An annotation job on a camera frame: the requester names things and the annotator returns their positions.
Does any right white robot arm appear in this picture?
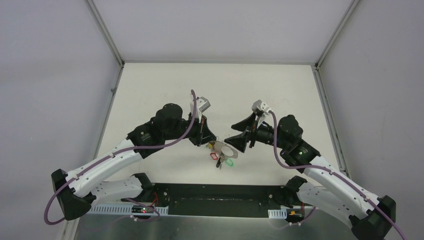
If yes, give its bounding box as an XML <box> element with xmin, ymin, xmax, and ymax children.
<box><xmin>224</xmin><ymin>112</ymin><xmax>396</xmax><ymax>240</ymax></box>

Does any grey perforated key organizer plate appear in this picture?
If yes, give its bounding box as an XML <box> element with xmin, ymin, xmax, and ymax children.
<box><xmin>212</xmin><ymin>141</ymin><xmax>238</xmax><ymax>159</ymax></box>

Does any left white cable duct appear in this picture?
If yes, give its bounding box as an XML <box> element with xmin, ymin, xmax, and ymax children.
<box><xmin>87</xmin><ymin>203</ymin><xmax>157</xmax><ymax>216</ymax></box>

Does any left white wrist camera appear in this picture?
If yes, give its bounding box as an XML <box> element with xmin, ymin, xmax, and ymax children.
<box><xmin>190</xmin><ymin>96</ymin><xmax>211</xmax><ymax>119</ymax></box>

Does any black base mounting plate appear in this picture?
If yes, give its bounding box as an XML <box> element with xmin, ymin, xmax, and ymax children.
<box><xmin>134</xmin><ymin>183</ymin><xmax>302</xmax><ymax>218</ymax></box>

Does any white cable duct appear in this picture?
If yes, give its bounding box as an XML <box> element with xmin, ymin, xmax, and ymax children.
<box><xmin>87</xmin><ymin>203</ymin><xmax>157</xmax><ymax>216</ymax></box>
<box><xmin>267</xmin><ymin>208</ymin><xmax>288</xmax><ymax>219</ymax></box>

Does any right white cable duct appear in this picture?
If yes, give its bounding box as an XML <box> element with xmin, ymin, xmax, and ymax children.
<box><xmin>267</xmin><ymin>208</ymin><xmax>288</xmax><ymax>219</ymax></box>

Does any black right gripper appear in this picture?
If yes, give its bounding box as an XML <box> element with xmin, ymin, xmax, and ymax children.
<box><xmin>224</xmin><ymin>112</ymin><xmax>289</xmax><ymax>153</ymax></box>

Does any green tagged key on plate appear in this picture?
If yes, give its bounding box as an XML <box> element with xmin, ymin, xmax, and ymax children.
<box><xmin>224</xmin><ymin>158</ymin><xmax>234</xmax><ymax>167</ymax></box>

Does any red tagged key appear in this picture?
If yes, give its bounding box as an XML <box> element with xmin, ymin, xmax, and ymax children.
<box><xmin>210</xmin><ymin>152</ymin><xmax>220</xmax><ymax>161</ymax></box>

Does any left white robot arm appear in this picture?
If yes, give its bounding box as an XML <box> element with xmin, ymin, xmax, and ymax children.
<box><xmin>44</xmin><ymin>97</ymin><xmax>217</xmax><ymax>224</ymax></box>

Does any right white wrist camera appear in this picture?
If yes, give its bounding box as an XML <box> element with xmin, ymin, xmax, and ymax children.
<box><xmin>251</xmin><ymin>99</ymin><xmax>272</xmax><ymax>117</ymax></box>

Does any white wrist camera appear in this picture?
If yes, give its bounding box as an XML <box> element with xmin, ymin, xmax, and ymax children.
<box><xmin>190</xmin><ymin>96</ymin><xmax>211</xmax><ymax>119</ymax></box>
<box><xmin>251</xmin><ymin>99</ymin><xmax>272</xmax><ymax>117</ymax></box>

